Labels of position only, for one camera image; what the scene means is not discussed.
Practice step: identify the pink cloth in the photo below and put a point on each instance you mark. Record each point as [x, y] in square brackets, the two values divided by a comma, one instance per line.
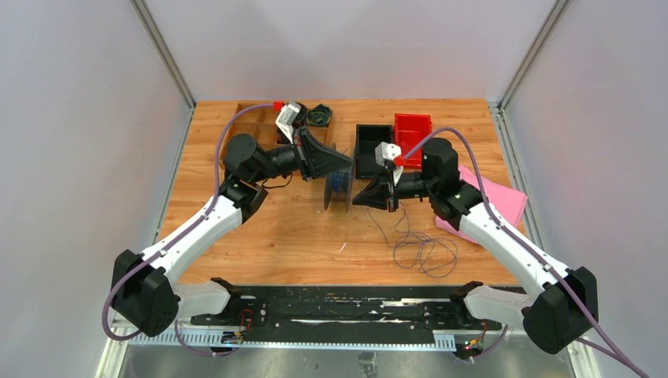
[508, 201]

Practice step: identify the grey filament spool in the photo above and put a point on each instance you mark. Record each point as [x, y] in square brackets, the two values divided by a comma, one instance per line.
[338, 188]

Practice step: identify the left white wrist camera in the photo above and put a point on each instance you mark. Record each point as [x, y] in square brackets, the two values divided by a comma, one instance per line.
[287, 114]

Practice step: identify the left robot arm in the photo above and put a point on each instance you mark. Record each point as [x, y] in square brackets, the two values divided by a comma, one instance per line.
[145, 289]

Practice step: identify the black plastic bin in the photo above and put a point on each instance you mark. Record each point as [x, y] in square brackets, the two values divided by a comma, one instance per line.
[367, 138]

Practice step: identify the wooden compartment tray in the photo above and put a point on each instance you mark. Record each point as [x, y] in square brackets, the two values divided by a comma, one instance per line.
[260, 123]

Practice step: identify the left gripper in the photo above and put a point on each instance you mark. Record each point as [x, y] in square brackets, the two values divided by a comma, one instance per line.
[324, 160]

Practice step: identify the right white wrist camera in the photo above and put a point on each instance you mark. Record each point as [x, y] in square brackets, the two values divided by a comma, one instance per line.
[389, 156]

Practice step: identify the red plastic bin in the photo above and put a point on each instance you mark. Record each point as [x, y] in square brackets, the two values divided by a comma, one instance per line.
[410, 129]

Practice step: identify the rolled green tie top right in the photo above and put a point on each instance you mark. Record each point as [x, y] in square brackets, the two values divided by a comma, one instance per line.
[319, 117]

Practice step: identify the rolled dark tie top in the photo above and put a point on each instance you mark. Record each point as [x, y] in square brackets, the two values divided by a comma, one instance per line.
[301, 117]

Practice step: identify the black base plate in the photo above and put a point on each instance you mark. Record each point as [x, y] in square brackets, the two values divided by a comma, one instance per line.
[347, 316]

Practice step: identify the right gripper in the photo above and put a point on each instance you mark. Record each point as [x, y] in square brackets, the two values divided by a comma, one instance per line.
[376, 193]

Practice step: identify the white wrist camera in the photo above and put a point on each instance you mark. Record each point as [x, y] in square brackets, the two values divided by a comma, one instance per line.
[389, 156]
[287, 114]

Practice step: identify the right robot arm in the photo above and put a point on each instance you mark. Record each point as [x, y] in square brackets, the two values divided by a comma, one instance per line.
[558, 304]

